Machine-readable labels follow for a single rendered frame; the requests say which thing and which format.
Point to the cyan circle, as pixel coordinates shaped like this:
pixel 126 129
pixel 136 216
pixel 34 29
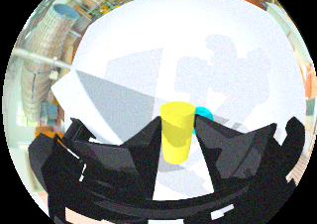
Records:
pixel 204 112

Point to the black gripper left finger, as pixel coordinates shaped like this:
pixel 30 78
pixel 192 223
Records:
pixel 138 156

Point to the yellow cylinder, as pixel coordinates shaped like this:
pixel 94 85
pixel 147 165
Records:
pixel 177 130

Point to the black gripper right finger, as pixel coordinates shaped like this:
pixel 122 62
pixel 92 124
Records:
pixel 225 149

